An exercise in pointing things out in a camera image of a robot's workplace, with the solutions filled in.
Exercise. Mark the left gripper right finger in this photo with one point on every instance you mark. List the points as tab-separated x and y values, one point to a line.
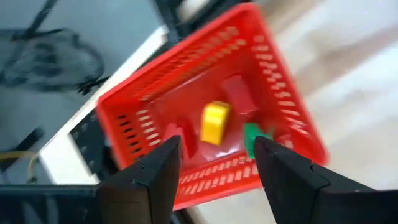
289	193

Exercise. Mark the green mini stapler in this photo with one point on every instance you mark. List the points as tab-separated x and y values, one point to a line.
250	133

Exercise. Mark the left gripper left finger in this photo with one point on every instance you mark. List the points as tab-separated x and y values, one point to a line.
146	196

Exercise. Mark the black floor fan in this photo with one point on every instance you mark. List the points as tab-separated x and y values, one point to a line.
71	62

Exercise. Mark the yellow mini stapler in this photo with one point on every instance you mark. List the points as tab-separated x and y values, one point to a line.
214	123

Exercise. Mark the red and silver mini stapler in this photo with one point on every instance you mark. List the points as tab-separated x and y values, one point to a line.
188	140

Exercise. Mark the red plastic bin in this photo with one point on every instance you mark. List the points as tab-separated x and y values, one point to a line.
186	84

